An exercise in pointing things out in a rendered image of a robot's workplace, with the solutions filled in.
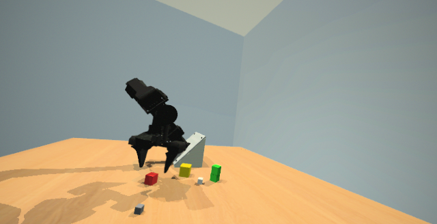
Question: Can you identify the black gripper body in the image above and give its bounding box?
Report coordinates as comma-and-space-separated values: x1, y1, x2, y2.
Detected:
128, 122, 186, 154

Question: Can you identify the red block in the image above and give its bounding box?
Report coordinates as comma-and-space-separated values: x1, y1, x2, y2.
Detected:
144, 172, 158, 186

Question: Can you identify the green block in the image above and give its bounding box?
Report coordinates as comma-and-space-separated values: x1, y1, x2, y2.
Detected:
211, 165, 221, 175
210, 173, 220, 182

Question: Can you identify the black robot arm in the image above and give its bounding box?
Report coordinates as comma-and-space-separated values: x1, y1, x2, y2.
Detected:
125, 78, 190, 150

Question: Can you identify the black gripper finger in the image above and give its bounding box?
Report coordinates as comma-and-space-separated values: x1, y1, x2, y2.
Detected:
131, 145, 148, 167
164, 152, 178, 173

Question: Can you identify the yellow block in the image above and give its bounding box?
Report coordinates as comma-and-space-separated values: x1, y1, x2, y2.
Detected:
178, 164, 191, 178

